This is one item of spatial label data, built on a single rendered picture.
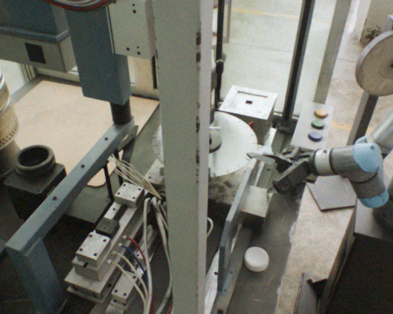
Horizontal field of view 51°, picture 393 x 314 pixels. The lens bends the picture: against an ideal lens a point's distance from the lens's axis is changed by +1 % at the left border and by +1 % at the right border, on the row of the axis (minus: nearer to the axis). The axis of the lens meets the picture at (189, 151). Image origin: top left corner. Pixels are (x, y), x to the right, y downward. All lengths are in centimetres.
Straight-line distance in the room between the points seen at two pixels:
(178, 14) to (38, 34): 78
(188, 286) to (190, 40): 36
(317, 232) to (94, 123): 131
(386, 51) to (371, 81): 15
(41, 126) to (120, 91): 86
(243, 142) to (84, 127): 72
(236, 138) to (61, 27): 61
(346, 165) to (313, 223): 127
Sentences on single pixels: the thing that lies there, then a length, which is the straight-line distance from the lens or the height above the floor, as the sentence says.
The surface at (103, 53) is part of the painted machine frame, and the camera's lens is 92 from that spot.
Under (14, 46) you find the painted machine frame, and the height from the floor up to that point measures 128.
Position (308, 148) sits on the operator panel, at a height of 90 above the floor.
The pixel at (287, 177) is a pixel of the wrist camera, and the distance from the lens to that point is 114.
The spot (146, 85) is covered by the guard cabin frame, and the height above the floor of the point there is 81.
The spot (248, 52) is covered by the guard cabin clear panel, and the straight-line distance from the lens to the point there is 160.
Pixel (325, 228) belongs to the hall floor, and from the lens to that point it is 235.
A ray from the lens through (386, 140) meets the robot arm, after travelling 122.
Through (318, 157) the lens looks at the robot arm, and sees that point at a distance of 114.
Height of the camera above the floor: 175
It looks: 41 degrees down
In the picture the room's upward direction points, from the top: 1 degrees counter-clockwise
